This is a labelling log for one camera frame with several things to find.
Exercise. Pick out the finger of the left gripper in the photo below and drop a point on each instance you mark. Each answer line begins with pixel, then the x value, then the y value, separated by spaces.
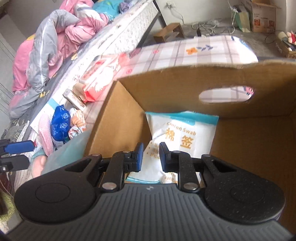
pixel 8 147
pixel 14 163

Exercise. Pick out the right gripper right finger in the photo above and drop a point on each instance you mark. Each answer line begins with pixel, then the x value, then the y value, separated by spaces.
pixel 184 165

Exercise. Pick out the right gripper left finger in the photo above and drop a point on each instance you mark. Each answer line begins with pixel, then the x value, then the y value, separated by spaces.
pixel 121 163

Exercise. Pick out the white cotton swab bag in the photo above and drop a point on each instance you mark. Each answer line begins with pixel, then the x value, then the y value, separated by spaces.
pixel 186 131

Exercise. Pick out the teal woven cloth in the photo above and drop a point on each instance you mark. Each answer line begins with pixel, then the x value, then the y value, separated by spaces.
pixel 65 155

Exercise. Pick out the blue plastic bag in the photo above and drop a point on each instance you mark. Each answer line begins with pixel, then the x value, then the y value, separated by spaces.
pixel 60 124

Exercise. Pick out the pink plush toy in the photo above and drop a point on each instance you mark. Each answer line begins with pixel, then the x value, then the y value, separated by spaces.
pixel 38 165

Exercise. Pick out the grey yellow flower bedsheet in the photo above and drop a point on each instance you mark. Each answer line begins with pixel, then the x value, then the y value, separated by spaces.
pixel 19 129

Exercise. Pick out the small beige carton box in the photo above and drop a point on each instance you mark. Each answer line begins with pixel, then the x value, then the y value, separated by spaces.
pixel 75 96

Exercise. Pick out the large brown cardboard box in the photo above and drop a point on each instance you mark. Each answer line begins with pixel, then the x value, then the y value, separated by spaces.
pixel 255 104

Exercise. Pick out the pink wet wipes pack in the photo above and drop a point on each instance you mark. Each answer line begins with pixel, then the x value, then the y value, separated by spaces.
pixel 98 75

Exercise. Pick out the pink grey floral quilt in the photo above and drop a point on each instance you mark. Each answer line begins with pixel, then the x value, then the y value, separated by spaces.
pixel 40 56

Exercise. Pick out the small wooden stool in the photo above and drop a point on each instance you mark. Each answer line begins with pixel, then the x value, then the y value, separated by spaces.
pixel 173 30

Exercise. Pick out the teal pillow on bed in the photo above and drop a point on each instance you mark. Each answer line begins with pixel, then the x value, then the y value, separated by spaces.
pixel 111 8

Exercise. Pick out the green paper bag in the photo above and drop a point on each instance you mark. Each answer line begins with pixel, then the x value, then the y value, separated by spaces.
pixel 243 22

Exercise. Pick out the box with plush doll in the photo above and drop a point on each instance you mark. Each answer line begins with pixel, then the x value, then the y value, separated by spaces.
pixel 285 43

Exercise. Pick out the wall power socket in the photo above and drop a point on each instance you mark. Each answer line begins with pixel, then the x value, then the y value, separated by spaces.
pixel 170 4

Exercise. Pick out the open cardboard box by wall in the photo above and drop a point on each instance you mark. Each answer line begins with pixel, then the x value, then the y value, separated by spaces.
pixel 262 15

